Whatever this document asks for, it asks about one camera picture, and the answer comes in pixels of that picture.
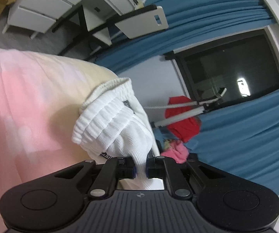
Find white sweatpants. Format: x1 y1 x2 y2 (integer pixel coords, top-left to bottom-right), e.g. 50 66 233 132
72 78 164 190

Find pink garment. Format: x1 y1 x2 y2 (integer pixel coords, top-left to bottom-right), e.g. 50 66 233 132
160 139 189 163

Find red garment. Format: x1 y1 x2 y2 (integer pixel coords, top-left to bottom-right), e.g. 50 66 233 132
165 96 201 143

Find white garment steamer stand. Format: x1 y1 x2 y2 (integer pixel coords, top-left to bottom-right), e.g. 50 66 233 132
144 87 227 128

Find right blue curtain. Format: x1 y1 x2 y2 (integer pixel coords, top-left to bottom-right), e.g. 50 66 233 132
185 90 279 194

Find blue curtain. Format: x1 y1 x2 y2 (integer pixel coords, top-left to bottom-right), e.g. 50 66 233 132
185 90 279 194
94 0 276 73

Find dark window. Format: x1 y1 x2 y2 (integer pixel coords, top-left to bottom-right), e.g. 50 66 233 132
164 28 279 108

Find white and black chair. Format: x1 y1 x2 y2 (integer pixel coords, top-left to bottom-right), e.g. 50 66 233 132
52 4 168 60

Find left blue curtain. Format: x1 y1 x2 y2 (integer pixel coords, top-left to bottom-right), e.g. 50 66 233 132
94 0 276 73

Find white dresser desk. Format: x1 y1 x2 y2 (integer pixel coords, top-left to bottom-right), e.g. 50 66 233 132
2 0 137 38

